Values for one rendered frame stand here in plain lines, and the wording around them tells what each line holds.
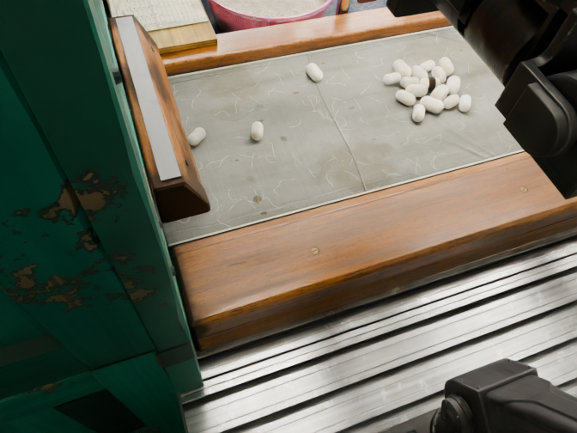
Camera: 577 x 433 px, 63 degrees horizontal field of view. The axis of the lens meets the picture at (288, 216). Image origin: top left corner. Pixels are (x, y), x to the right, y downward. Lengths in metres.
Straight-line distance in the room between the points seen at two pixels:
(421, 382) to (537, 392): 0.20
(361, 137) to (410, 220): 0.17
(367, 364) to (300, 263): 0.16
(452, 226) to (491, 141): 0.20
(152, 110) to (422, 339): 0.45
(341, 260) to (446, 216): 0.16
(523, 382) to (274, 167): 0.40
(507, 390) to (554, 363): 0.25
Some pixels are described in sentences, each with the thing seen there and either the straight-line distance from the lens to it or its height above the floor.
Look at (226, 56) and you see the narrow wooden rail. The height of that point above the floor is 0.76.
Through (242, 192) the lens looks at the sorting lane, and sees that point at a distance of 0.64.
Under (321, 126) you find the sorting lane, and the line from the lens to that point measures 0.73.
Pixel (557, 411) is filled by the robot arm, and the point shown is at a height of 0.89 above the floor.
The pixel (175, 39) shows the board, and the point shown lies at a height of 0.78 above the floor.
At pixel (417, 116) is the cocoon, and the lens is 0.77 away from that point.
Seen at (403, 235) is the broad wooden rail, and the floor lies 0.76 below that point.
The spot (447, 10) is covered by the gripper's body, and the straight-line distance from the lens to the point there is 0.39.
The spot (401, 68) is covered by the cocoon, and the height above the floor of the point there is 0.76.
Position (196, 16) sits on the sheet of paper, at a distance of 0.85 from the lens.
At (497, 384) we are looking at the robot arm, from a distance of 0.50.
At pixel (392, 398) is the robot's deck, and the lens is 0.63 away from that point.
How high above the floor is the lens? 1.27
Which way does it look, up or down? 57 degrees down
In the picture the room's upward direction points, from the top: 9 degrees clockwise
